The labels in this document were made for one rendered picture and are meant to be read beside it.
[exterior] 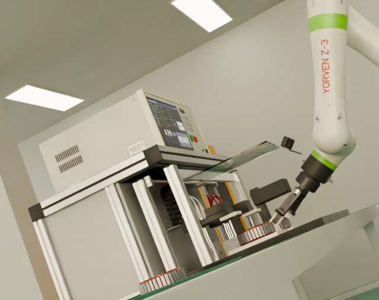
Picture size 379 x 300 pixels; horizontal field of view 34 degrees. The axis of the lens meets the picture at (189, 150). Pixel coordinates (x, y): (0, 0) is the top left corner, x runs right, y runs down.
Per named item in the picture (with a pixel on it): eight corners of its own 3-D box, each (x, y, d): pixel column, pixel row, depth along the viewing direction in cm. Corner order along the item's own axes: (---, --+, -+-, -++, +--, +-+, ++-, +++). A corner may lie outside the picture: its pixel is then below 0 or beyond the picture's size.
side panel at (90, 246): (160, 293, 167) (118, 183, 173) (155, 295, 164) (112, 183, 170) (76, 328, 175) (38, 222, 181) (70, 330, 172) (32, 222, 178)
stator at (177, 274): (146, 298, 148) (140, 283, 149) (189, 280, 148) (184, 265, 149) (139, 300, 137) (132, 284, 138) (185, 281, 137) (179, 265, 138)
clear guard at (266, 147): (302, 153, 219) (295, 138, 220) (289, 150, 196) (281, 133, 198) (221, 191, 228) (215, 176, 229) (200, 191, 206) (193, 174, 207)
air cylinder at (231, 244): (247, 250, 207) (241, 234, 208) (241, 252, 200) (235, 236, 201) (234, 255, 209) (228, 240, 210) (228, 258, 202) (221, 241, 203)
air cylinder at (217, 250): (226, 257, 185) (219, 240, 186) (219, 260, 177) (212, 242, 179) (212, 263, 186) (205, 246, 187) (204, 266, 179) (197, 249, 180)
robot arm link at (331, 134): (350, 37, 190) (313, 40, 194) (344, 26, 180) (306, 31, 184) (353, 155, 186) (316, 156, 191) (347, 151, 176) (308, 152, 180)
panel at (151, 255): (228, 258, 227) (197, 183, 233) (157, 285, 165) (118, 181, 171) (225, 259, 227) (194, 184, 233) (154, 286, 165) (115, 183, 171)
